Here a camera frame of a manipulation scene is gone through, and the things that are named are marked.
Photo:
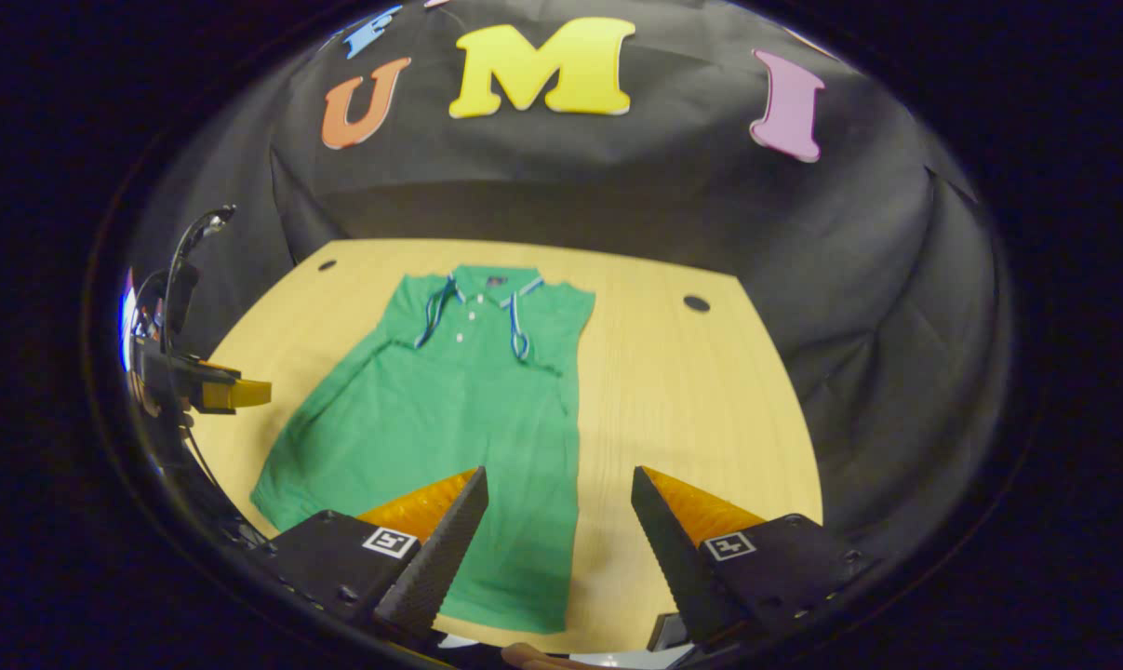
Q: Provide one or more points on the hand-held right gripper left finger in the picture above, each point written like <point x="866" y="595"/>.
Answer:
<point x="440" y="563"/>

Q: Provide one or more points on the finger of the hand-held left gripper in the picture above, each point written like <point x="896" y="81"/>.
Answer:
<point x="235" y="395"/>

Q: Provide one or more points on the black backdrop cloth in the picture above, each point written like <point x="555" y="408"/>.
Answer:
<point x="617" y="186"/>

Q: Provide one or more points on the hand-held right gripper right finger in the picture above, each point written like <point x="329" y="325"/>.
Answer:
<point x="677" y="563"/>

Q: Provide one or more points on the green T-shirt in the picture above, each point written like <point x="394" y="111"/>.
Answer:
<point x="449" y="419"/>

